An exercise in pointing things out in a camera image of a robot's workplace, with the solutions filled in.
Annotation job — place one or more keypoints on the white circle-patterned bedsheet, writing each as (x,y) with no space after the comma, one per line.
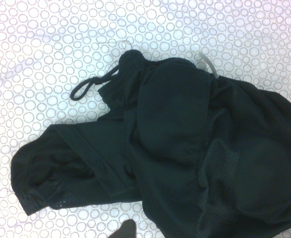
(61,37)

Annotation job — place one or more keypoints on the black shorts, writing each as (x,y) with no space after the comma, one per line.
(185,136)

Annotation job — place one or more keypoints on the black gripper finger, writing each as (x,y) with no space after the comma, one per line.
(127,230)

